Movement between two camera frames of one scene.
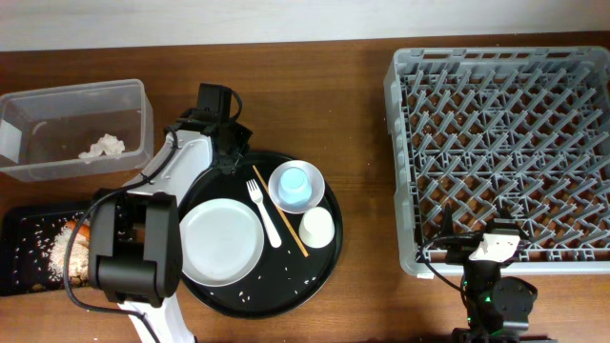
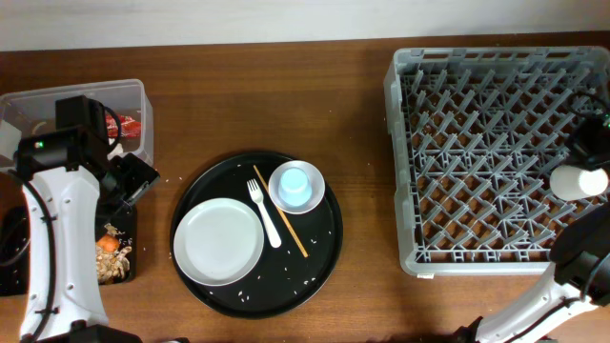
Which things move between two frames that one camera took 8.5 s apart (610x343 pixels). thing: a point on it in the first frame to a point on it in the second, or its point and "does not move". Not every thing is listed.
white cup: x=316 y=228 to x=569 y=183
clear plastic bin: x=44 y=131 does not move
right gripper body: x=460 y=250 to x=590 y=144
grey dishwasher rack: x=496 y=131 does not move
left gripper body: x=237 y=148 to x=128 y=181
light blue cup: x=294 y=187 does not move
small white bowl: x=295 y=186 does not move
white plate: x=221 y=242 does not move
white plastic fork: x=257 y=196 does not move
